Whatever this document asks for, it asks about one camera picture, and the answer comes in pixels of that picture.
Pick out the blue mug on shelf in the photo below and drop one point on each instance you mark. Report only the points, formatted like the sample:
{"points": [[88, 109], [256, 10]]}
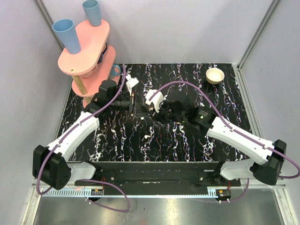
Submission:
{"points": [[115, 71]]}

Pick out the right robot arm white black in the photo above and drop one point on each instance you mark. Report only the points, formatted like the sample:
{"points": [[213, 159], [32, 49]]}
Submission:
{"points": [[263, 164]]}

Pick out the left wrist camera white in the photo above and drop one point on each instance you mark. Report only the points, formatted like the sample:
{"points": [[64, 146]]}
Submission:
{"points": [[131, 83]]}

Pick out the blue cup rear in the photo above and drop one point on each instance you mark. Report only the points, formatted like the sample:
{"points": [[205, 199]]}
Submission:
{"points": [[92, 11]]}

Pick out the pink three tier shelf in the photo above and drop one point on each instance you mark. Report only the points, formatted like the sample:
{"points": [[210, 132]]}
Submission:
{"points": [[92, 64]]}

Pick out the black marbled table mat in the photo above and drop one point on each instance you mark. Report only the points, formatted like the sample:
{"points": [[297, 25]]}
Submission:
{"points": [[121, 137]]}

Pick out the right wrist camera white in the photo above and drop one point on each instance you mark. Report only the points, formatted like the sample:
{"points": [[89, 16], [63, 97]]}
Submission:
{"points": [[156, 100]]}

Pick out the beige wooden bowl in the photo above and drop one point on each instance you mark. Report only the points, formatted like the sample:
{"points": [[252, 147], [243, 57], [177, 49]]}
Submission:
{"points": [[214, 76]]}

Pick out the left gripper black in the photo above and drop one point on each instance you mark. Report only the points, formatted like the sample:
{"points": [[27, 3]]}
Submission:
{"points": [[132, 104]]}

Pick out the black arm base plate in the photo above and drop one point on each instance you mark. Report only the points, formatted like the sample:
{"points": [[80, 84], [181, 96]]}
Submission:
{"points": [[160, 179]]}

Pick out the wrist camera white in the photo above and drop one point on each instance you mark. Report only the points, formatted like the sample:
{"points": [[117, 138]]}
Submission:
{"points": [[131, 83], [156, 100]]}

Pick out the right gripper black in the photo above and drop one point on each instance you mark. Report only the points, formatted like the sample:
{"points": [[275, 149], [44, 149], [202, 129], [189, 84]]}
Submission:
{"points": [[159, 116]]}

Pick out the blue cup front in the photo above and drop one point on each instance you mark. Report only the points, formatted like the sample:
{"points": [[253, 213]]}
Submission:
{"points": [[65, 31]]}

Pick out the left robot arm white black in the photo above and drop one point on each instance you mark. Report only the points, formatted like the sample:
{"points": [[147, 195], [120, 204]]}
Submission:
{"points": [[50, 163]]}

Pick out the blue cup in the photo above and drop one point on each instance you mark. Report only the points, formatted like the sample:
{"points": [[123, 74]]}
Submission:
{"points": [[92, 11], [65, 31]]}

